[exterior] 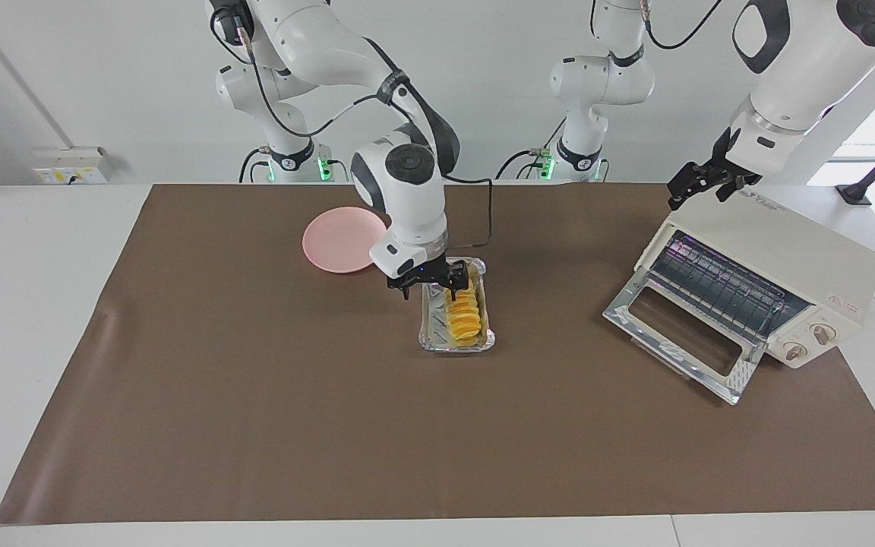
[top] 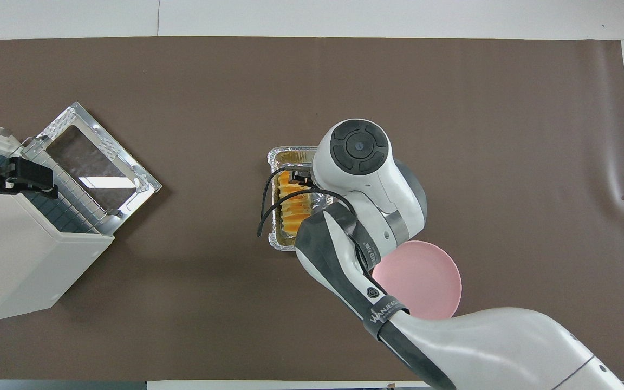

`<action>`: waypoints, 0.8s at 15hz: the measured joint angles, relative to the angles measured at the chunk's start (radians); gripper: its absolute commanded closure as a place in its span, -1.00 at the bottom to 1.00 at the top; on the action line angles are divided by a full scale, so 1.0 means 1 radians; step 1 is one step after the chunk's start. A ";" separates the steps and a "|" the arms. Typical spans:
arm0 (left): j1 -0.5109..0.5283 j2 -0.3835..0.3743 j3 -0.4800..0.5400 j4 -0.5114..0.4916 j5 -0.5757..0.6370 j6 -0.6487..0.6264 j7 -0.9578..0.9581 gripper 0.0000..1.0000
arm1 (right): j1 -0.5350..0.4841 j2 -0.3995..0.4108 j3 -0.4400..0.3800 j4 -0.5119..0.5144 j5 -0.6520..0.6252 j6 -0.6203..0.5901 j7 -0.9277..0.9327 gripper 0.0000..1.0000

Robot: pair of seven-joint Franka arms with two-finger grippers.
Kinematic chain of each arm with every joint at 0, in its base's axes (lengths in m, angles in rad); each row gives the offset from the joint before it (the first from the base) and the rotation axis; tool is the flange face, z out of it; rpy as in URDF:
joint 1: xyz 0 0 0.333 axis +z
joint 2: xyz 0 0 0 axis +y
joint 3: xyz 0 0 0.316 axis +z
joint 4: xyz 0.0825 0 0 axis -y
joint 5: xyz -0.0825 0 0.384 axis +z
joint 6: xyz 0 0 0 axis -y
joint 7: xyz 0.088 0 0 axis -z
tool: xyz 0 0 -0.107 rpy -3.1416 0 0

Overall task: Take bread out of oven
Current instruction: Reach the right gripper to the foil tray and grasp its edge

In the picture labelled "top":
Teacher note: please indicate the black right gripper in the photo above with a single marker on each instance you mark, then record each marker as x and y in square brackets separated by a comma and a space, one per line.
[305, 177]

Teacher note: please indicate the aluminium foil tray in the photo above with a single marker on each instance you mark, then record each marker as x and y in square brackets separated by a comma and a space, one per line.
[285, 154]

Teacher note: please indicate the golden bread loaf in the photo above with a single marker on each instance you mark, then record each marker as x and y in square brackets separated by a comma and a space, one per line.
[293, 214]

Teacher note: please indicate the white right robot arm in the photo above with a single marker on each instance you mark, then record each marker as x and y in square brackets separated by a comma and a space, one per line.
[361, 179]

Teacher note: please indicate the white toaster oven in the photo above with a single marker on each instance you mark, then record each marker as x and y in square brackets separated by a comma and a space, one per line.
[19, 260]

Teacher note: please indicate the glass oven door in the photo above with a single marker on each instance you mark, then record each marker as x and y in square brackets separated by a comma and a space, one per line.
[95, 157]

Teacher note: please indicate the brown table mat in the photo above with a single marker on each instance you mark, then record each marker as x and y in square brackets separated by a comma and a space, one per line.
[182, 298]

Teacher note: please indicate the pink round plate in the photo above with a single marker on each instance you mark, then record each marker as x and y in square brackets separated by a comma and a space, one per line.
[426, 281]

